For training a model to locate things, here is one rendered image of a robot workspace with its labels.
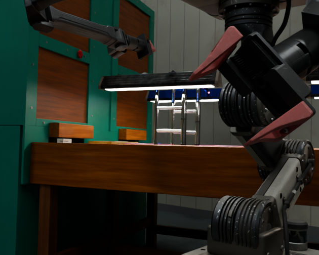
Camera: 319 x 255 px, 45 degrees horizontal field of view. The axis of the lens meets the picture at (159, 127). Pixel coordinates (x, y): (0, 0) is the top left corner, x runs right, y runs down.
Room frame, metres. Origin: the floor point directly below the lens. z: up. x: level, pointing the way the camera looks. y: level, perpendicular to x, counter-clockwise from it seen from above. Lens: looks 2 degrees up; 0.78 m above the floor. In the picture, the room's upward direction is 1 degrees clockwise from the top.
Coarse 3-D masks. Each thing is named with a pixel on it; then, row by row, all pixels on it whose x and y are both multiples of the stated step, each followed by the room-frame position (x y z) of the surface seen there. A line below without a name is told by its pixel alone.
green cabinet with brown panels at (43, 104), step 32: (0, 0) 1.77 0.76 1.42; (64, 0) 1.95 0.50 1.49; (96, 0) 2.19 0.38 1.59; (128, 0) 2.56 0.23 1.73; (0, 32) 1.77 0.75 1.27; (32, 32) 1.72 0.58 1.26; (64, 32) 1.95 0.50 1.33; (128, 32) 2.59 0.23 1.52; (0, 64) 1.76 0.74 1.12; (32, 64) 1.73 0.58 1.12; (64, 64) 1.96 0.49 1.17; (96, 64) 2.23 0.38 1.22; (128, 64) 2.60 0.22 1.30; (0, 96) 1.76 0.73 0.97; (32, 96) 1.74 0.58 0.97; (64, 96) 1.97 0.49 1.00; (96, 96) 2.24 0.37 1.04; (128, 96) 2.61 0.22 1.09; (96, 128) 2.25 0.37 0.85; (128, 128) 2.59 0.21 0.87
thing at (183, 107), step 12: (144, 72) 1.88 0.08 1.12; (156, 96) 2.02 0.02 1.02; (156, 108) 2.02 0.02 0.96; (168, 108) 1.99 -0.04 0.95; (180, 108) 1.97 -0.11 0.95; (156, 120) 2.02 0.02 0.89; (156, 132) 2.02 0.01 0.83; (168, 132) 2.00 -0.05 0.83; (180, 132) 1.97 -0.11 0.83; (156, 144) 2.02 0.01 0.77; (180, 144) 1.96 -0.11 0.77
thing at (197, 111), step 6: (174, 90) 2.24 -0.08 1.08; (180, 90) 2.34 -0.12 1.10; (198, 90) 2.18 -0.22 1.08; (204, 90) 2.31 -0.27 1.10; (174, 96) 2.24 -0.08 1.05; (198, 96) 2.18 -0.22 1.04; (174, 102) 2.24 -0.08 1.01; (198, 102) 2.18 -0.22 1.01; (198, 108) 2.18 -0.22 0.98; (174, 114) 2.24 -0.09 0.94; (198, 114) 2.18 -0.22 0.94; (174, 120) 2.24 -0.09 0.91; (198, 120) 2.18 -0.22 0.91; (174, 126) 2.24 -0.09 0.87; (198, 126) 2.18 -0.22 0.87; (186, 132) 2.20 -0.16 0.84; (192, 132) 2.19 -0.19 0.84; (198, 132) 2.18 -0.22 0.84; (174, 138) 2.25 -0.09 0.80; (198, 138) 2.18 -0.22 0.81; (198, 144) 2.18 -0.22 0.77
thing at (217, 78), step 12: (180, 72) 1.80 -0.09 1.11; (192, 72) 1.77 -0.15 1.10; (216, 72) 1.73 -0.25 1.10; (108, 84) 1.92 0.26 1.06; (120, 84) 1.89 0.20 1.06; (132, 84) 1.86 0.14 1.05; (144, 84) 1.84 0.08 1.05; (156, 84) 1.81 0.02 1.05; (168, 84) 1.79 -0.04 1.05; (180, 84) 1.76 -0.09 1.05; (192, 84) 1.74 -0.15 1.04; (204, 84) 1.72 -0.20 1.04; (216, 84) 1.70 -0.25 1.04
